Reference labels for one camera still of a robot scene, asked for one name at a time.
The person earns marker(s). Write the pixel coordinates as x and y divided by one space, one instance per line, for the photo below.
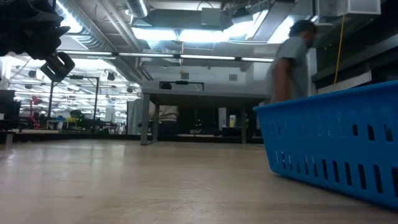
292 68
168 113

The black robot arms green lights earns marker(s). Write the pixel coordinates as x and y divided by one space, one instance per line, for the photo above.
90 123

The black computer monitor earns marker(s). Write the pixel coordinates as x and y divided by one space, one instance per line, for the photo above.
9 104

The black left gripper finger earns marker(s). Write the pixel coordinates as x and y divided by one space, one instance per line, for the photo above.
45 40
46 14

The long ceiling light bar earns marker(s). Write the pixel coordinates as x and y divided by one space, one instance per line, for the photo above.
155 56

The blue plastic basket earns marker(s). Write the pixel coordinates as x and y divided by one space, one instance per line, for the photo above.
326 140

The black station camera frame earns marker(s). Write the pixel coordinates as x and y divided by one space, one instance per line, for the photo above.
51 102

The wooden workbench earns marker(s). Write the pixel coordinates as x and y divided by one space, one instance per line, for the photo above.
46 131

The grey cabinet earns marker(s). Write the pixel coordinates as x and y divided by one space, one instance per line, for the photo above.
134 116

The grey perforated metal riser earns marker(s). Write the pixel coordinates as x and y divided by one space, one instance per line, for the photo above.
202 92

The red desk lamp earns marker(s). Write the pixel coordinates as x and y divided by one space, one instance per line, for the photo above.
34 109

